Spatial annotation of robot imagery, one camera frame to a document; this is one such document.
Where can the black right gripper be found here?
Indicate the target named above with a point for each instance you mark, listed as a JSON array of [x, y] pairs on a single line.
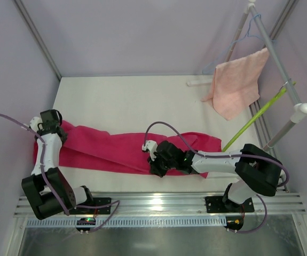
[[159, 162]]

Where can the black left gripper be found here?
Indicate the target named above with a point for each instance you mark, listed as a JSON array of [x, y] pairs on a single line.
[[61, 132]]

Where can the pink trousers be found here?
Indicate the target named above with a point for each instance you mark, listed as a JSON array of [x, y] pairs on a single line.
[[88, 148]]

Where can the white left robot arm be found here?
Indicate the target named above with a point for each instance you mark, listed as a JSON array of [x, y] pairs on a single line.
[[46, 189]]

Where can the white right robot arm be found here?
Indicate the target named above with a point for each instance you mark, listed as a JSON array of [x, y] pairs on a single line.
[[258, 172]]

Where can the green plastic hanger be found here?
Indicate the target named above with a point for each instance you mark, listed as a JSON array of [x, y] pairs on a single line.
[[256, 116]]

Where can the right electronics board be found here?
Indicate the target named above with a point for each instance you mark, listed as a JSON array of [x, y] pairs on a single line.
[[234, 223]]

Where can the electronics board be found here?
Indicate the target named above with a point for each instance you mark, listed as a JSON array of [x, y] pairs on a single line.
[[234, 223], [84, 225]]

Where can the light pink towel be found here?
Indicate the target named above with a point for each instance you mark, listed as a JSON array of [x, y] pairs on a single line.
[[234, 84]]

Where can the left electronics board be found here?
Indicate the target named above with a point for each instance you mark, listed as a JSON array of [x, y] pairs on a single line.
[[84, 225]]

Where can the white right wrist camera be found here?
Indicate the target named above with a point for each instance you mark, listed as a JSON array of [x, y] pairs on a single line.
[[149, 146]]

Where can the aluminium front rail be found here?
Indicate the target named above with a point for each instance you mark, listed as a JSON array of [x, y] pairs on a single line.
[[173, 204]]

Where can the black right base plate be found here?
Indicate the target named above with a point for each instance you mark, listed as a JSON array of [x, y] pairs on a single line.
[[216, 204]]

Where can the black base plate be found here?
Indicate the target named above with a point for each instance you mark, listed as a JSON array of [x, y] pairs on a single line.
[[97, 201], [216, 204]]

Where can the slotted cable duct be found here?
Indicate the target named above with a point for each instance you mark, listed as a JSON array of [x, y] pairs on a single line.
[[132, 222]]

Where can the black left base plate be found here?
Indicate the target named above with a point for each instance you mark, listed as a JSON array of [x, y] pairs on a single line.
[[97, 201]]

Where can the white clothes rack frame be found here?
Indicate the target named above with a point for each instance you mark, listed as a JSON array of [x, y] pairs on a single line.
[[214, 23]]

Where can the blue wire hanger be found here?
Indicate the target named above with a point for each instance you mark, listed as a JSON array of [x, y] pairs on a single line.
[[210, 67]]

